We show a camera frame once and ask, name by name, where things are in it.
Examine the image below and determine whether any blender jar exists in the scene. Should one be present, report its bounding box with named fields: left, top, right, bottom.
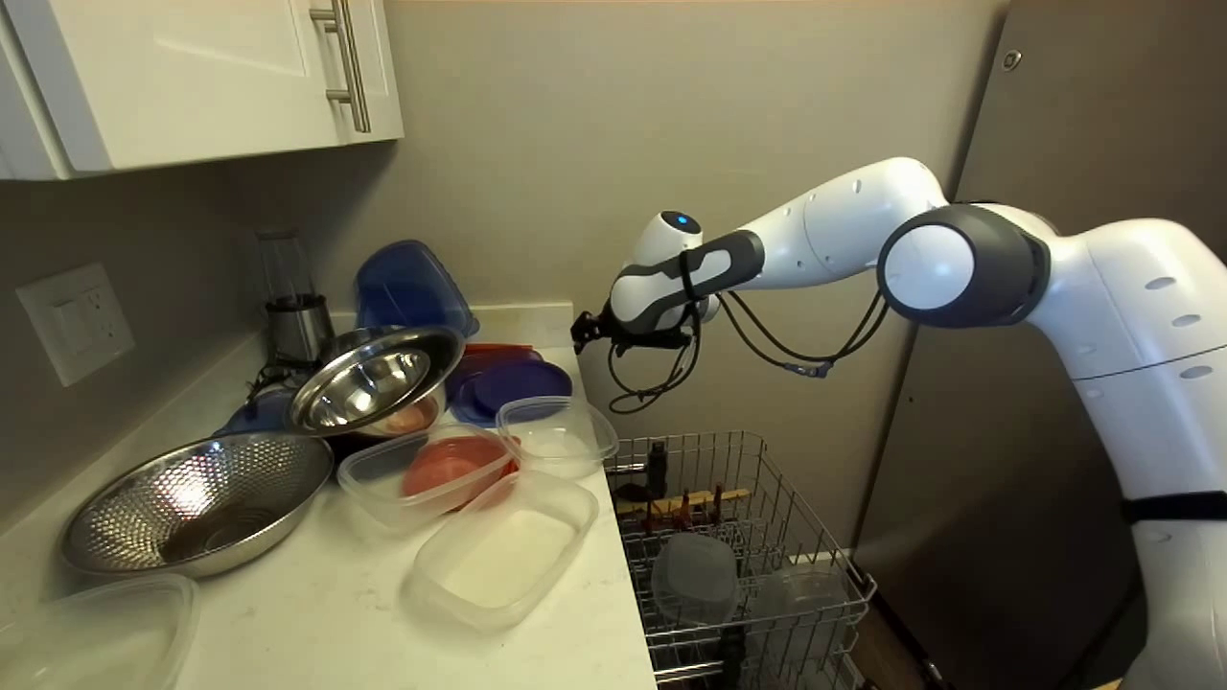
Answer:
left=260, top=231, right=334, bottom=369

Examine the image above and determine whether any blue purple plastic lid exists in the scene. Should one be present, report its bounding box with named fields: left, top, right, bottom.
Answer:
left=449, top=360, right=570, bottom=424

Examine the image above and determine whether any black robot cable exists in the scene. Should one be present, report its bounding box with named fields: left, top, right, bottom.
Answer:
left=602, top=285, right=896, bottom=417

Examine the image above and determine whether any stainless refrigerator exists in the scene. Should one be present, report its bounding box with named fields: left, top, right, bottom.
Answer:
left=859, top=0, right=1227, bottom=690

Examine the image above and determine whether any steel mesh colander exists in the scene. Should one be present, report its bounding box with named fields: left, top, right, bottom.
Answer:
left=61, top=428, right=334, bottom=578

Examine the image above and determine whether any steel mixing bowl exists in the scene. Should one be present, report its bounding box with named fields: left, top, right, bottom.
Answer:
left=291, top=329, right=463, bottom=436

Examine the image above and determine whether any wooden handled utensil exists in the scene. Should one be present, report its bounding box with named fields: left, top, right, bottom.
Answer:
left=615, top=486, right=750, bottom=525

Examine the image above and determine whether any white upper cabinet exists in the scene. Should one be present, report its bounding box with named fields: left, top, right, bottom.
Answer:
left=0, top=0, right=403, bottom=179

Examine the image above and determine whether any blue plastic container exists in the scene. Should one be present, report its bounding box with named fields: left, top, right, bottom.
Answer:
left=358, top=243, right=478, bottom=339

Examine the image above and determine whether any clear container with red lid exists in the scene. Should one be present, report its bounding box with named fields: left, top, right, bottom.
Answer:
left=339, top=435, right=519, bottom=537

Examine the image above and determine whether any clear rectangular plastic container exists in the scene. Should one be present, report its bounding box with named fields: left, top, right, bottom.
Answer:
left=403, top=470, right=598, bottom=633

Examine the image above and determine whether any upper dishwasher rack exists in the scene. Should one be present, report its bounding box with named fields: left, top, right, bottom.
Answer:
left=607, top=435, right=874, bottom=690

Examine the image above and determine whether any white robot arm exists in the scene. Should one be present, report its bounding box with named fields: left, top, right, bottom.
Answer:
left=570, top=157, right=1227, bottom=690

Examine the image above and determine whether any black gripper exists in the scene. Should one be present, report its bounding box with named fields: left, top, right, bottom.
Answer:
left=570, top=306, right=662, bottom=352

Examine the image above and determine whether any white wall outlet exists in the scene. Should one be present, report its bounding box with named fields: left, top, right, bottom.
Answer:
left=19, top=265, right=134, bottom=386

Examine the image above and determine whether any clear round container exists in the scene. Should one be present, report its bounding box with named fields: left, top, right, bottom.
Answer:
left=493, top=394, right=623, bottom=479

